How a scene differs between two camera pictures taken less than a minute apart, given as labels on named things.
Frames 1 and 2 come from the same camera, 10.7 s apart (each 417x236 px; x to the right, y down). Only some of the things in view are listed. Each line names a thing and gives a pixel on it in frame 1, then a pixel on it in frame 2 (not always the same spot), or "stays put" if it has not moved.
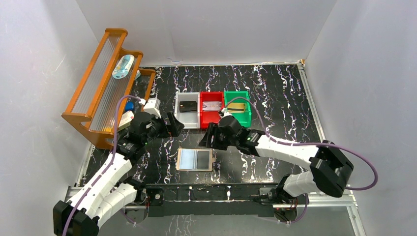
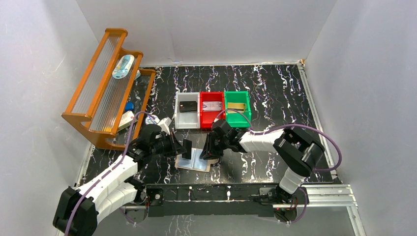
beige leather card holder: x=194 y=160 stays put
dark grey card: x=187 y=106 stays put
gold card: x=236 y=108 stays put
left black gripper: x=167 y=125 -> x=174 y=146
